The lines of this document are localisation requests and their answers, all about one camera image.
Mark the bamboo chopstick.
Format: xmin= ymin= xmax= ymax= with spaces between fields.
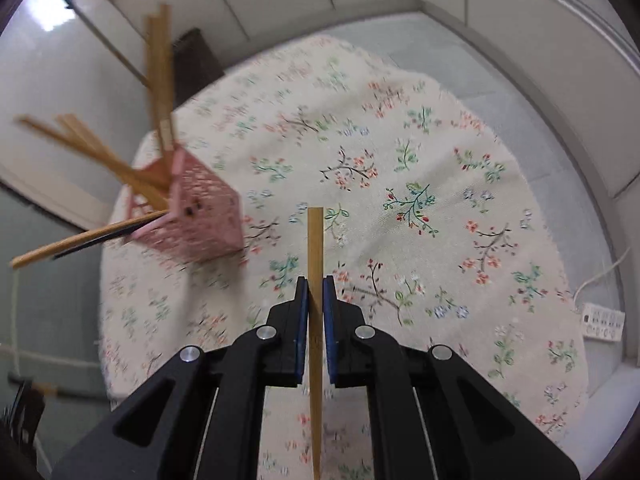
xmin=10 ymin=210 xmax=168 ymax=269
xmin=307 ymin=207 xmax=323 ymax=479
xmin=154 ymin=2 xmax=176 ymax=155
xmin=55 ymin=114 xmax=169 ymax=194
xmin=14 ymin=115 xmax=168 ymax=210
xmin=144 ymin=14 xmax=174 ymax=159

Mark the white power strip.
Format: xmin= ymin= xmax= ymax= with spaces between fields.
xmin=582 ymin=302 xmax=626 ymax=342

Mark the floral tablecloth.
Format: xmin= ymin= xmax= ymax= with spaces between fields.
xmin=100 ymin=36 xmax=588 ymax=479

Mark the pink perforated utensil holder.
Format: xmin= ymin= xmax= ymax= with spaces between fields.
xmin=128 ymin=146 xmax=244 ymax=262

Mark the black chopstick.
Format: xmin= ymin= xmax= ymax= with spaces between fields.
xmin=52 ymin=216 xmax=160 ymax=259

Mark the dark brown trash bin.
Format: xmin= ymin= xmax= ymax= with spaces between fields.
xmin=172 ymin=28 xmax=224 ymax=107

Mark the white power cable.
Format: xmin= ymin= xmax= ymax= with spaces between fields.
xmin=572 ymin=245 xmax=634 ymax=306

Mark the mop with grey handle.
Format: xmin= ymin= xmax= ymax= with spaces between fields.
xmin=63 ymin=0 xmax=149 ymax=88

